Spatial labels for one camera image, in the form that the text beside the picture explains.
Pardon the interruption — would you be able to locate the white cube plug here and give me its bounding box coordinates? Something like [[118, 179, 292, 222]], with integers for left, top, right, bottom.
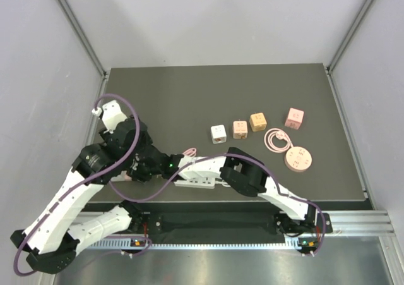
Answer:
[[210, 124, 227, 145]]

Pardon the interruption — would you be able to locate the light pink deer cube plug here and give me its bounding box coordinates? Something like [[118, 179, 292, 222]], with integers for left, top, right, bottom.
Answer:
[[232, 121, 248, 139]]

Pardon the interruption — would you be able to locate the orange cube plug adapter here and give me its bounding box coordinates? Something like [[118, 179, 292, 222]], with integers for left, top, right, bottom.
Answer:
[[249, 112, 267, 132]]

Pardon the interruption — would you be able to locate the pink round socket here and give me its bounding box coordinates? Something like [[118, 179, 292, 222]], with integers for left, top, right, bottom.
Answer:
[[284, 146, 312, 173]]

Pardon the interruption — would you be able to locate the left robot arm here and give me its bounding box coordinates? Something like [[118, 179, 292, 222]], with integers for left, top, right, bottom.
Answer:
[[10, 116, 151, 276]]

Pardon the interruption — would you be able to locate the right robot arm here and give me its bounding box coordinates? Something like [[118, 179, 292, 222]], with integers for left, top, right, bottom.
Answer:
[[127, 147, 318, 234]]

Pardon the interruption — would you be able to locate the pink cube plug adapter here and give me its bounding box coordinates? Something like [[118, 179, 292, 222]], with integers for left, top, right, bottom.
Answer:
[[285, 107, 304, 130]]

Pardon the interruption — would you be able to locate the white power strip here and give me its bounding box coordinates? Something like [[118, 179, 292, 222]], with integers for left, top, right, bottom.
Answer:
[[174, 178, 215, 189]]

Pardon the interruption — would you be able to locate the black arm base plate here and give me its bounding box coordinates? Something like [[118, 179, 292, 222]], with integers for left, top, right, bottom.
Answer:
[[145, 212, 332, 234]]

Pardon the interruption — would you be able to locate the grey slotted cable duct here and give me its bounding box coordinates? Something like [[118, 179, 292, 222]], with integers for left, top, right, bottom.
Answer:
[[88, 236, 312, 251]]

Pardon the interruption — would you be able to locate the pink round socket cable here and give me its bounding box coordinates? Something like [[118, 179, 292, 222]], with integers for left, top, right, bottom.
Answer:
[[263, 127, 294, 155]]

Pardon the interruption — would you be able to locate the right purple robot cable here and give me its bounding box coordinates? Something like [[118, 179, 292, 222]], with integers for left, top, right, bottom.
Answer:
[[109, 152, 326, 257]]

